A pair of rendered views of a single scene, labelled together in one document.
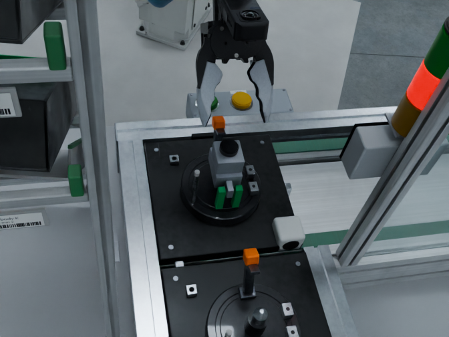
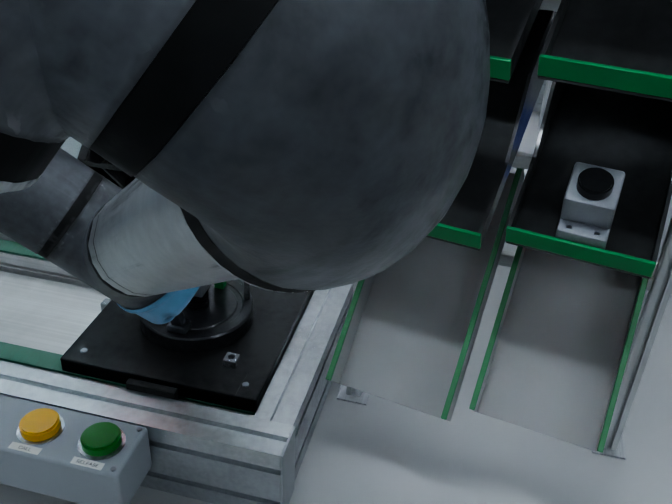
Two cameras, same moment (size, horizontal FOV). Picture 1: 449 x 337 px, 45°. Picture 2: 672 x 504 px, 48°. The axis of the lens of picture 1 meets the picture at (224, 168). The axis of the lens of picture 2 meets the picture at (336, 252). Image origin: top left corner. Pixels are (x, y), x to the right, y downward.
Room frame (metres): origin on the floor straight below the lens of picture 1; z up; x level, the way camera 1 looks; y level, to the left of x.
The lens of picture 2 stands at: (1.08, 0.55, 1.55)
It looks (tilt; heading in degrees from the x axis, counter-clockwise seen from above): 32 degrees down; 213
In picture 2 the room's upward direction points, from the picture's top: 3 degrees clockwise
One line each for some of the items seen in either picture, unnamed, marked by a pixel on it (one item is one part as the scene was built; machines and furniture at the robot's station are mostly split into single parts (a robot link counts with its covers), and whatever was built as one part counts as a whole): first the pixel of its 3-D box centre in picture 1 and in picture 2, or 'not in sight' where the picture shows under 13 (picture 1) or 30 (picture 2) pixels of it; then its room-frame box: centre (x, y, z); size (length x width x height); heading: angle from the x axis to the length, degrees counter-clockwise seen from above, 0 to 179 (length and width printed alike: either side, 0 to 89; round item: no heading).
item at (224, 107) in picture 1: (238, 111); (45, 448); (0.78, -0.01, 0.93); 0.21 x 0.07 x 0.06; 110
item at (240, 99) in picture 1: (241, 101); (40, 427); (0.78, -0.01, 0.96); 0.04 x 0.04 x 0.02
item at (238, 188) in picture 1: (236, 196); not in sight; (0.51, -0.03, 1.01); 0.01 x 0.01 x 0.05; 20
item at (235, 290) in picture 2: (220, 187); (197, 310); (0.55, 0.00, 0.98); 0.14 x 0.14 x 0.02
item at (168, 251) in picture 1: (219, 193); (198, 322); (0.55, 0.00, 0.96); 0.24 x 0.24 x 0.02; 20
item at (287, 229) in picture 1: (287, 233); not in sight; (0.49, -0.13, 0.97); 0.05 x 0.05 x 0.04; 20
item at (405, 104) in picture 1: (417, 112); not in sight; (0.50, -0.22, 1.28); 0.05 x 0.05 x 0.05
